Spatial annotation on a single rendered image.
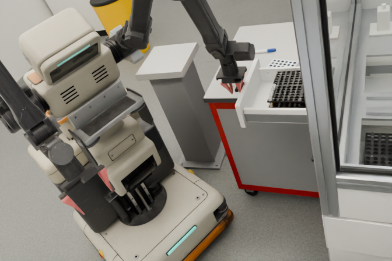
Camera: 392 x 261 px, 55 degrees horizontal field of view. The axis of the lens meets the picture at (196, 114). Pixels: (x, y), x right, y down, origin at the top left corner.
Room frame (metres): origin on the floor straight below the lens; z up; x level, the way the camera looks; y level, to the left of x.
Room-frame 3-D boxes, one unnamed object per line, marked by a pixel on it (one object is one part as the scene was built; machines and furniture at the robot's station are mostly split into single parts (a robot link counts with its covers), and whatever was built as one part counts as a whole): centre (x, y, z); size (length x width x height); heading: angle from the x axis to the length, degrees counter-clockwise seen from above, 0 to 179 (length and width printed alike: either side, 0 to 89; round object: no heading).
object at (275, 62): (1.33, -0.42, 0.78); 0.12 x 0.08 x 0.04; 41
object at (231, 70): (1.14, -0.17, 1.01); 0.10 x 0.07 x 0.07; 56
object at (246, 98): (1.14, -0.22, 0.87); 0.29 x 0.02 x 0.11; 146
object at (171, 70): (1.85, 0.04, 0.38); 0.30 x 0.30 x 0.76; 59
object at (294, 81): (1.03, -0.39, 0.87); 0.22 x 0.18 x 0.06; 56
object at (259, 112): (1.02, -0.40, 0.86); 0.40 x 0.26 x 0.06; 56
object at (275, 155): (1.47, -0.47, 0.38); 0.62 x 0.58 x 0.76; 146
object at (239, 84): (1.13, -0.18, 0.94); 0.07 x 0.07 x 0.09; 56
